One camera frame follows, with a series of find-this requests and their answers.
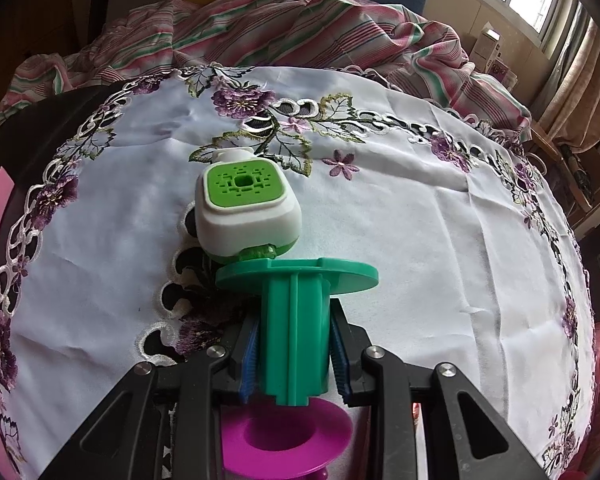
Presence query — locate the wooden shelf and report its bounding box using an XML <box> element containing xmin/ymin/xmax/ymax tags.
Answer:
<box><xmin>530</xmin><ymin>120</ymin><xmax>600</xmax><ymax>241</ymax></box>

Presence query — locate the green plastic spool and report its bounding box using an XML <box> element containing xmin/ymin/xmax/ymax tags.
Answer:
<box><xmin>215</xmin><ymin>256</ymin><xmax>380</xmax><ymax>407</ymax></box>

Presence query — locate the pink green striped blanket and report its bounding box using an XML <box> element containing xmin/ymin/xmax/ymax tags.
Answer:
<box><xmin>0</xmin><ymin>0</ymin><xmax>533</xmax><ymax>151</ymax></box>

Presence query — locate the white embroidered floral tablecloth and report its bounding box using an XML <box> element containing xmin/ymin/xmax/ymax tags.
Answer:
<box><xmin>0</xmin><ymin>62</ymin><xmax>598</xmax><ymax>480</ymax></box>

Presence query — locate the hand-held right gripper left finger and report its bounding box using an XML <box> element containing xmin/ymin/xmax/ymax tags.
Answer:
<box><xmin>40</xmin><ymin>317</ymin><xmax>261</xmax><ymax>480</ymax></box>

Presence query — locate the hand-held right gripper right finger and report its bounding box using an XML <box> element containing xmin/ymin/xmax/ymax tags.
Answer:
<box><xmin>330</xmin><ymin>305</ymin><xmax>563</xmax><ymax>480</ymax></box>

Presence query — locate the white carton box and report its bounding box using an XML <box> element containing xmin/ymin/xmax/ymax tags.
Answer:
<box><xmin>472</xmin><ymin>22</ymin><xmax>503</xmax><ymax>68</ymax></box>

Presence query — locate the wooden wardrobe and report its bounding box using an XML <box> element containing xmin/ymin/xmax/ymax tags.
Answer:
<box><xmin>0</xmin><ymin>0</ymin><xmax>101</xmax><ymax>76</ymax></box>

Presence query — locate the beige patterned curtain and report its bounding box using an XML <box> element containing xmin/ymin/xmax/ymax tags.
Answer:
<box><xmin>535</xmin><ymin>15</ymin><xmax>600</xmax><ymax>156</ymax></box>

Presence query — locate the green and white plastic device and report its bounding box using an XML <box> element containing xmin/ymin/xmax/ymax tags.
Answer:
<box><xmin>194</xmin><ymin>147</ymin><xmax>301</xmax><ymax>263</ymax></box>

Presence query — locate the pink carton box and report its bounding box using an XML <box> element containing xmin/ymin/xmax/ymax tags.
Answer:
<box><xmin>485</xmin><ymin>57</ymin><xmax>518</xmax><ymax>91</ymax></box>

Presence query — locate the magenta plastic spool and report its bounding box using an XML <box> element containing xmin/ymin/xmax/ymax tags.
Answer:
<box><xmin>221</xmin><ymin>394</ymin><xmax>353</xmax><ymax>480</ymax></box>

